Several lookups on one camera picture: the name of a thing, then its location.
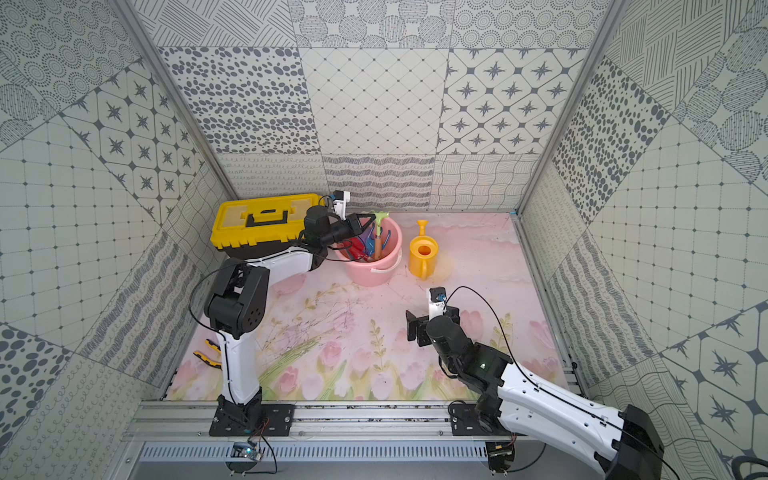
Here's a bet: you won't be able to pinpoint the red shovel wooden handle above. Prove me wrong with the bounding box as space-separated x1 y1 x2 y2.
342 237 372 262

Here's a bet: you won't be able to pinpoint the green rake wooden handle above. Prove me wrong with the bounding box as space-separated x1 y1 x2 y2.
366 212 389 261

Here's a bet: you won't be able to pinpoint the pink plastic bucket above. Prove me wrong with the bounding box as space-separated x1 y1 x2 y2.
334 217 403 287

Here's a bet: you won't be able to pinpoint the yellow watering can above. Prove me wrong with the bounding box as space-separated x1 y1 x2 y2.
408 220 439 280

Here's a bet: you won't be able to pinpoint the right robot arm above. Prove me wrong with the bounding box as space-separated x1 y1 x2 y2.
405 307 664 479

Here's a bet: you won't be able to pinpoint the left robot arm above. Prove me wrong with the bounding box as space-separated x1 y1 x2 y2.
203 195 375 431

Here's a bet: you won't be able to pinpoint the yellow black toolbox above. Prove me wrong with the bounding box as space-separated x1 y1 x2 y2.
210 193 326 251

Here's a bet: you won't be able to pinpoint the floral table mat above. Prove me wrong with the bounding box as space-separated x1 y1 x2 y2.
167 211 574 402

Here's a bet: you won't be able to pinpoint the yellow black pliers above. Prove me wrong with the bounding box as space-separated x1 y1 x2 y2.
193 338 222 370

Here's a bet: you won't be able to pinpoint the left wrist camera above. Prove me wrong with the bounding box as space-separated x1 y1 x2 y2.
332 190 351 220

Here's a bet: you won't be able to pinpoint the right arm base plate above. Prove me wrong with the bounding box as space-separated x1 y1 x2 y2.
447 401 527 440

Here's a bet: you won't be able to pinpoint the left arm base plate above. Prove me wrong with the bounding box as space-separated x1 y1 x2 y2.
209 401 295 437

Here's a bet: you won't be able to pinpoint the aluminium mounting rail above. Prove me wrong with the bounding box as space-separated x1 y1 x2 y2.
125 401 507 441

